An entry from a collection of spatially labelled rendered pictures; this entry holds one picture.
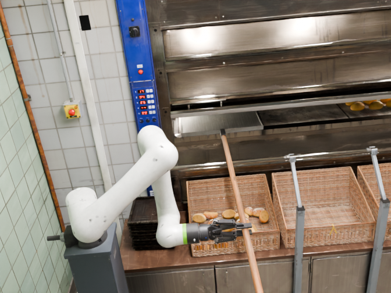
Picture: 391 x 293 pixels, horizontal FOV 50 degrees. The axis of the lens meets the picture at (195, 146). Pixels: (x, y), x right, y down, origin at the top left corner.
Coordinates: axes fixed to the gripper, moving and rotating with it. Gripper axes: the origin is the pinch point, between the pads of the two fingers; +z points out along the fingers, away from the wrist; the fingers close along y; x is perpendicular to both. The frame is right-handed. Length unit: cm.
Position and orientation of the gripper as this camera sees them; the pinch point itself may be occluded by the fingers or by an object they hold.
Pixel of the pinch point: (244, 229)
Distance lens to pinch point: 194.5
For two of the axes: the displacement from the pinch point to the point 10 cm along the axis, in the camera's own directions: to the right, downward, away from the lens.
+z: 10.0, -0.8, -0.1
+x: 0.3, 4.6, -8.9
